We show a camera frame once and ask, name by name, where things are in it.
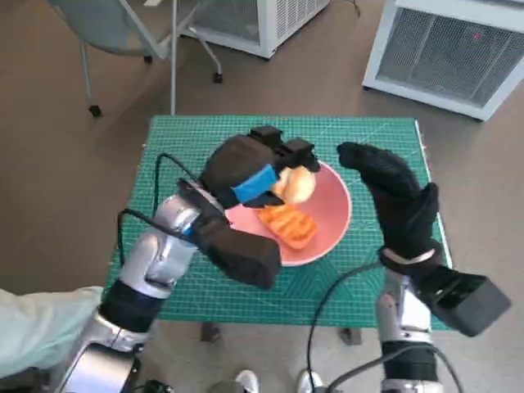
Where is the black left hand blue tape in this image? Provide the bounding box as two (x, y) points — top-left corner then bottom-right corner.
(202, 125), (322, 209)

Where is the round orange bread bun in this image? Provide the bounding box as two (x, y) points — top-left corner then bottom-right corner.
(272, 165), (318, 205)

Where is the long orange striped bread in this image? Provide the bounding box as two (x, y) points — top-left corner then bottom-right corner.
(256, 203), (318, 251)

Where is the pink bowl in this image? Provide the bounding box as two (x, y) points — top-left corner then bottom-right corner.
(224, 160), (354, 268)

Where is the grey metal pole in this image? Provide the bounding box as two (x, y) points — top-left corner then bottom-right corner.
(169, 0), (179, 117)

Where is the green cutting mat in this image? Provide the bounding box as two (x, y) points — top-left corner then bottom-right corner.
(105, 115), (454, 331)

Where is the white louvered mesh cabinet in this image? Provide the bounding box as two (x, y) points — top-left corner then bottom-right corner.
(179, 0), (331, 59)

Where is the grey wheeled office chair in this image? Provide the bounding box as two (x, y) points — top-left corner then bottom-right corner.
(47, 0), (225, 119)

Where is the white foot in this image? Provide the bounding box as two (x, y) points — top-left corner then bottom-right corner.
(295, 368), (325, 393)
(234, 368), (260, 393)

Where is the large white mesh cabinet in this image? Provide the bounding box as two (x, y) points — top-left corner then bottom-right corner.
(362, 0), (524, 122)

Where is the pale green cloth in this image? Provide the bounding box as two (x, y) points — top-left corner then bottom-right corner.
(0, 285), (106, 372)

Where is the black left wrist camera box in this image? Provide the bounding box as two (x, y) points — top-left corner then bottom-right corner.
(191, 215), (282, 290)

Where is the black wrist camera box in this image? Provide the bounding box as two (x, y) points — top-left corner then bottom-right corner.
(421, 264), (513, 338)
(191, 215), (282, 290)

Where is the black table bracket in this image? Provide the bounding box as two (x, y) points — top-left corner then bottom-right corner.
(200, 322), (223, 342)
(338, 327), (363, 346)

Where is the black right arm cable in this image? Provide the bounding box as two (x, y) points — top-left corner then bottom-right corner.
(306, 261), (386, 393)
(327, 342), (466, 393)

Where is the black device with cables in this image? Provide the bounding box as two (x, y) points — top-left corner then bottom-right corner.
(142, 379), (174, 393)

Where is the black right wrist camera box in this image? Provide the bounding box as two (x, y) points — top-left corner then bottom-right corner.
(421, 264), (513, 338)

